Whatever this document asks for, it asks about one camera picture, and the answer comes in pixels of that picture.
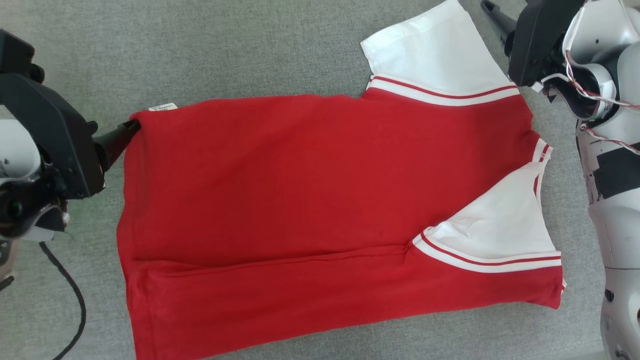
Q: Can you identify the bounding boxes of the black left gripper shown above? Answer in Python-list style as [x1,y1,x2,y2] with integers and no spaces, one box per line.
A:
[0,74,142,200]

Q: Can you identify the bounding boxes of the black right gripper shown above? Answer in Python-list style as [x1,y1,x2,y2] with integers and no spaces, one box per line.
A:
[481,0,586,87]

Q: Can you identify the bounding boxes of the red Bulls jersey white sleeves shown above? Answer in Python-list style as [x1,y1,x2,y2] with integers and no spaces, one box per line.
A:
[116,0,568,360]

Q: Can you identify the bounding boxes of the thin red white wires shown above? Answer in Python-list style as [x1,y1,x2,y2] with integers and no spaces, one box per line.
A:
[564,49,640,156]

